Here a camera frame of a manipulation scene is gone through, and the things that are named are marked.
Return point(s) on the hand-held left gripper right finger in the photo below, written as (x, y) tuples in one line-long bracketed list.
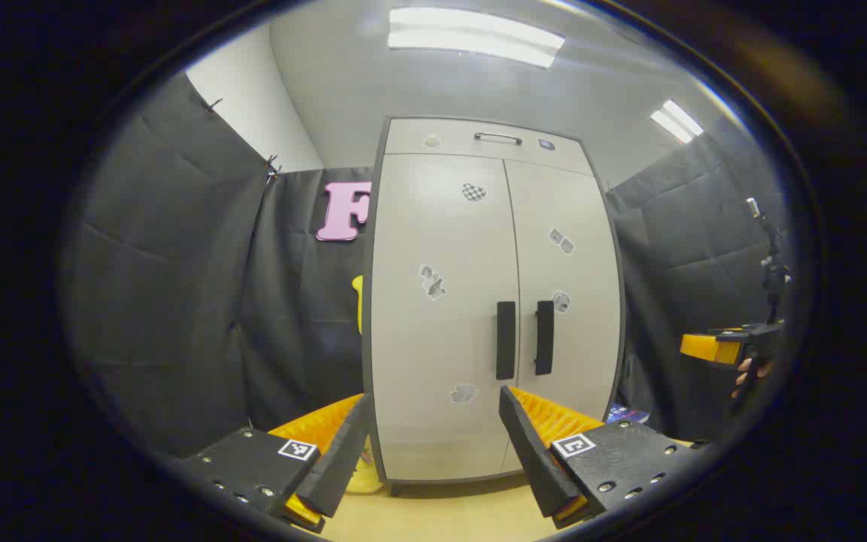
[(535, 459)]

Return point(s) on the blue booklet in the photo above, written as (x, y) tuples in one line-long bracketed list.
[(627, 414)]

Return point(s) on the white double-door shoe cabinet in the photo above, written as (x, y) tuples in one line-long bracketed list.
[(367, 324)]

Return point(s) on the black cloth clip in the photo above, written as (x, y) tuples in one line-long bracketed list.
[(272, 170), (212, 105)]

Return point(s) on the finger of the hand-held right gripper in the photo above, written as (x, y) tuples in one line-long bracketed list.
[(704, 348)]

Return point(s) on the small ceiling light panel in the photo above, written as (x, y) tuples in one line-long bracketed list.
[(676, 120)]

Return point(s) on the white cabinet door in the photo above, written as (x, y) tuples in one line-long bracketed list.
[(584, 339), (441, 339)]

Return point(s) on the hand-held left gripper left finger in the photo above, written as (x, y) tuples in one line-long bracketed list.
[(343, 459)]

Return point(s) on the white cabinet drawer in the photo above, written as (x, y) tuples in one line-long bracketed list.
[(456, 139)]

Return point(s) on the small yellow object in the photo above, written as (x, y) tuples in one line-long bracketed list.
[(366, 478)]

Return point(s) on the large ceiling light panel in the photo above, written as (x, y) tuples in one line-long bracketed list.
[(471, 36)]

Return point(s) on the black backdrop cloth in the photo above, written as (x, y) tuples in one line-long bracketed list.
[(177, 301)]

